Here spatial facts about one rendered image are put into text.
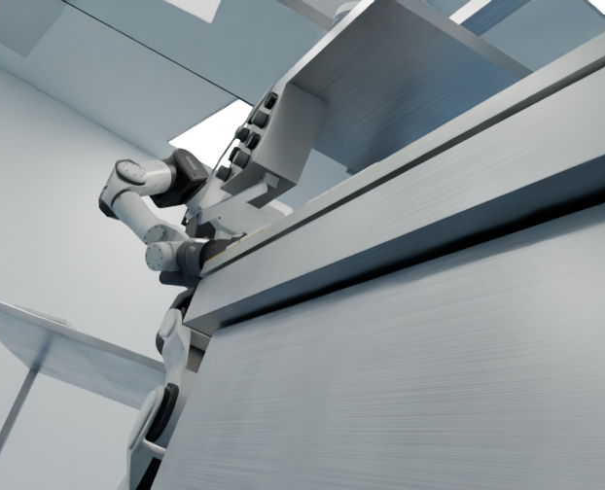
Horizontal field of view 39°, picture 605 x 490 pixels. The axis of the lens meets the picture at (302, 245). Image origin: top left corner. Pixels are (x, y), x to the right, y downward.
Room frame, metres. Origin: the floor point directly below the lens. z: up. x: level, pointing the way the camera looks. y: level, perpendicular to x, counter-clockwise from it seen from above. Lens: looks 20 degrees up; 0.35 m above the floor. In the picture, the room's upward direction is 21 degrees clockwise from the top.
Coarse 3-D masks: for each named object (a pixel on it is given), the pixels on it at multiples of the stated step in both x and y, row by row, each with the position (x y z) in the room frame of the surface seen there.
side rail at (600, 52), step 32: (576, 64) 0.65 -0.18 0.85; (512, 96) 0.75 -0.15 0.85; (544, 96) 0.71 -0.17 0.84; (448, 128) 0.86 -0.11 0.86; (480, 128) 0.80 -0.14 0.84; (384, 160) 1.01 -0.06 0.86; (416, 160) 0.92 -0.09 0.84; (352, 192) 1.08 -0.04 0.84; (288, 224) 1.30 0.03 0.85; (224, 256) 1.62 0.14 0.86
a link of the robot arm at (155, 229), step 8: (144, 224) 1.89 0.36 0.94; (152, 224) 1.89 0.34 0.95; (160, 224) 1.90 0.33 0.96; (168, 224) 1.91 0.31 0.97; (144, 232) 1.89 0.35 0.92; (152, 232) 1.90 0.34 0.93; (160, 232) 1.92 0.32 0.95; (168, 232) 1.92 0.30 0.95; (176, 232) 1.91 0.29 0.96; (184, 232) 1.92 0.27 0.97; (144, 240) 1.91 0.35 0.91; (152, 240) 1.93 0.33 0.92; (160, 240) 1.94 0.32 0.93; (168, 240) 1.93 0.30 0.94; (176, 240) 1.92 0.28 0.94; (184, 240) 1.90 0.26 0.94
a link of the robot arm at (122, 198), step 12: (120, 180) 1.94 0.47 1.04; (108, 192) 1.95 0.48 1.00; (120, 192) 1.93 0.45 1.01; (132, 192) 1.93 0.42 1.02; (108, 204) 1.96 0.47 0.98; (120, 204) 1.92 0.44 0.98; (132, 204) 1.91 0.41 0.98; (144, 204) 1.92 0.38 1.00; (108, 216) 1.99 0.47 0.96; (120, 216) 1.93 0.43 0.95; (132, 216) 1.91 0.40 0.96; (144, 216) 1.90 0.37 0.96; (156, 216) 1.92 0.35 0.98; (132, 228) 1.92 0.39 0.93
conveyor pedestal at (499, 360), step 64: (448, 256) 0.86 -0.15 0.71; (512, 256) 0.75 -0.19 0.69; (576, 256) 0.66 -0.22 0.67; (256, 320) 1.43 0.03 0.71; (320, 320) 1.15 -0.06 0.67; (384, 320) 0.96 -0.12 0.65; (448, 320) 0.83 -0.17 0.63; (512, 320) 0.72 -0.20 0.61; (576, 320) 0.64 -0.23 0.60; (256, 384) 1.31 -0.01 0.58; (320, 384) 1.08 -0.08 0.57; (384, 384) 0.92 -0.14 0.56; (448, 384) 0.79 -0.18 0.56; (512, 384) 0.70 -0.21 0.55; (576, 384) 0.62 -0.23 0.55; (192, 448) 1.51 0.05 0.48; (256, 448) 1.22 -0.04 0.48; (320, 448) 1.02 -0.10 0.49; (384, 448) 0.87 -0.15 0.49; (448, 448) 0.76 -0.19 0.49; (512, 448) 0.68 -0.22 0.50; (576, 448) 0.61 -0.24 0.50
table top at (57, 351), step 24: (0, 312) 3.13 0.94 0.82; (24, 312) 3.11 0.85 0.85; (0, 336) 3.78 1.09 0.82; (24, 336) 3.50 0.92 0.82; (48, 336) 3.27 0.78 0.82; (72, 336) 3.10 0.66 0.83; (24, 360) 4.29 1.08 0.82; (48, 360) 3.96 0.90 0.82; (72, 360) 3.66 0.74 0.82; (96, 360) 3.40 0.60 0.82; (120, 360) 3.18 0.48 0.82; (144, 360) 3.10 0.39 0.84; (72, 384) 4.57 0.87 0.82; (96, 384) 4.18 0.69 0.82; (120, 384) 3.86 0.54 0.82; (144, 384) 3.58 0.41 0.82
